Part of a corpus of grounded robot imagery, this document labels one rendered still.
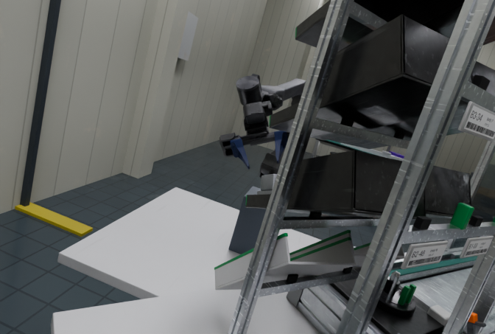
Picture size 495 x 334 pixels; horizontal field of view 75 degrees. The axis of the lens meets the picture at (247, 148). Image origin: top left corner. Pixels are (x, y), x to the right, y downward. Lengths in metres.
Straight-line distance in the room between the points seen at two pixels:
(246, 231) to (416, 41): 0.84
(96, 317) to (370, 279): 0.61
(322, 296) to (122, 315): 0.48
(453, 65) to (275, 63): 7.84
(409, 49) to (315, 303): 0.71
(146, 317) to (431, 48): 0.74
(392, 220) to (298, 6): 8.08
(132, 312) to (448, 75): 0.75
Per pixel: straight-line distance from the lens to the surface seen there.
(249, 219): 1.09
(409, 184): 0.35
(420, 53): 0.43
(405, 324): 0.96
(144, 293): 0.92
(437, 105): 0.35
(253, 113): 0.74
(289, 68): 8.10
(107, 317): 0.83
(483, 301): 1.11
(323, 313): 0.94
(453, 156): 10.11
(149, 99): 3.85
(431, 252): 0.45
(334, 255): 0.60
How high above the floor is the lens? 1.41
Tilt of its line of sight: 11 degrees down
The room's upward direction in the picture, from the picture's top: 16 degrees clockwise
